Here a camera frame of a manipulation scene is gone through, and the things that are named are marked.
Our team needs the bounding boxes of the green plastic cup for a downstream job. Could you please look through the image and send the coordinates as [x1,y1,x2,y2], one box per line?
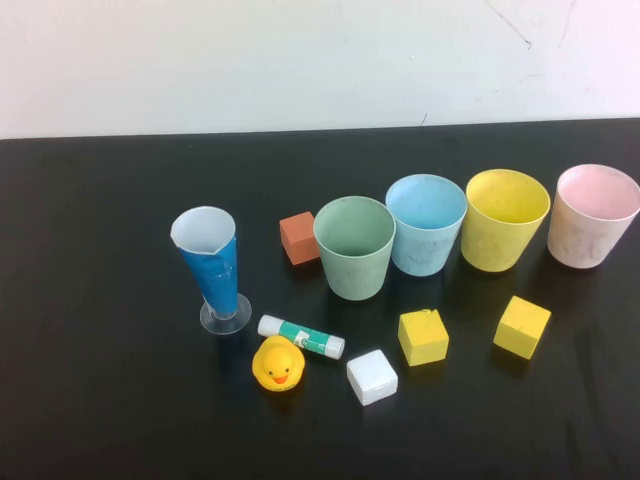
[312,195,397,302]

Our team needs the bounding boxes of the blue taped conical measuring cup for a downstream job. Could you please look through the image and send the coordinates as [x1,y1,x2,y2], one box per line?
[169,204,253,336]

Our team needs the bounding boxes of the white green glue stick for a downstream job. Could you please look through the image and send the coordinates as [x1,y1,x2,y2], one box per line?
[256,314,346,359]

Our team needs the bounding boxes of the yellow rubber duck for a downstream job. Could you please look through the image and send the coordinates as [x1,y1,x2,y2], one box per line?
[251,334,307,395]

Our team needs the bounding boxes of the yellow plastic cup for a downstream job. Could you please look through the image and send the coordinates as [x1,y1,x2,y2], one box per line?
[460,168,552,273]

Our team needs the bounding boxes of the orange cube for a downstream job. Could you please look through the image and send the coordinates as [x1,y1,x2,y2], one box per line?
[278,210,321,265]

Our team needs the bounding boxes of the light blue plastic cup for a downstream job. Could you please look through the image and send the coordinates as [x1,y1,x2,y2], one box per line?
[384,173,468,277]

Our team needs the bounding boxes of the white foam cube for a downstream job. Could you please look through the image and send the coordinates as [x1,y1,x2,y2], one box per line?
[346,348,400,407]

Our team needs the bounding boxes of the pink plastic cup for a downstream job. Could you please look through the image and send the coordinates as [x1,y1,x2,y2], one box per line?
[546,163,640,270]

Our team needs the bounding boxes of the yellow cube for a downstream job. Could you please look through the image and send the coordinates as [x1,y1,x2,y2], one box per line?
[397,308,450,368]
[492,295,553,361]

